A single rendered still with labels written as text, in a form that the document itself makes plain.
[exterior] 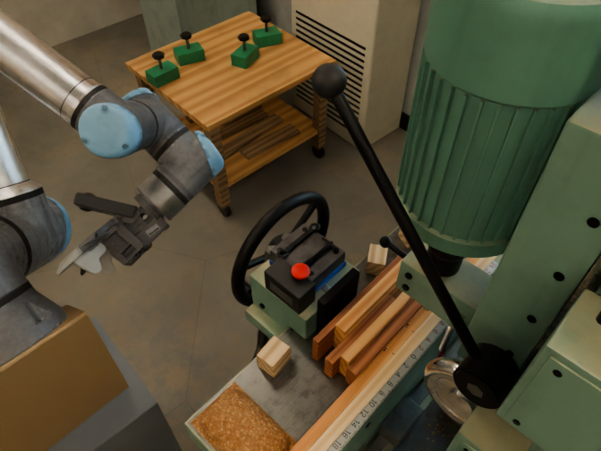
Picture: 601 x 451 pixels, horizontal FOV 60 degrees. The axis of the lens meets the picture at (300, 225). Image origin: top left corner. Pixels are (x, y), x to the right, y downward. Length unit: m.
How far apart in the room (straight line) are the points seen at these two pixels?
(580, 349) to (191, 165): 0.75
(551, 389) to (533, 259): 0.15
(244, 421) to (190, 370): 1.12
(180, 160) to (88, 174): 1.66
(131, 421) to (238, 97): 1.23
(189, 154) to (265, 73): 1.18
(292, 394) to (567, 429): 0.44
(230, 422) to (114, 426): 0.51
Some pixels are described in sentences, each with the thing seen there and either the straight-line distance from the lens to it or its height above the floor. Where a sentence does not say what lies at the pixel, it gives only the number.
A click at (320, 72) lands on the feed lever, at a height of 1.41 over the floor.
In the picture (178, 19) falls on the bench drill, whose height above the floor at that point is 0.41.
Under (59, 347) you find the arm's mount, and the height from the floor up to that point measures 0.83.
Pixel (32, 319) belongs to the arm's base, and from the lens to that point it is 1.07.
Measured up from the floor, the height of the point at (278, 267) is 1.01.
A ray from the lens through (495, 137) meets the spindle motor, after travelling 0.53.
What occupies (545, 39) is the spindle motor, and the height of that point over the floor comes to 1.48.
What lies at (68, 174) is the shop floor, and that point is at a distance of 2.70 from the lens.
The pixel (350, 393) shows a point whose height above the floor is 0.94.
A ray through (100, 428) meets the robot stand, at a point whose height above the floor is 0.55.
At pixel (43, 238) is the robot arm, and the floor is 0.86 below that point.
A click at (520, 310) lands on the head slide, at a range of 0.67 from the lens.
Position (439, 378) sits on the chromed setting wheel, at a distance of 0.74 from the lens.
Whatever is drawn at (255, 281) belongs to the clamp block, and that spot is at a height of 0.96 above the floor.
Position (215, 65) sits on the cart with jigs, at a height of 0.53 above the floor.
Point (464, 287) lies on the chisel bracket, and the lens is 0.79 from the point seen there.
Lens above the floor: 1.69
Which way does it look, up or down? 49 degrees down
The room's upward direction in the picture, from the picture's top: straight up
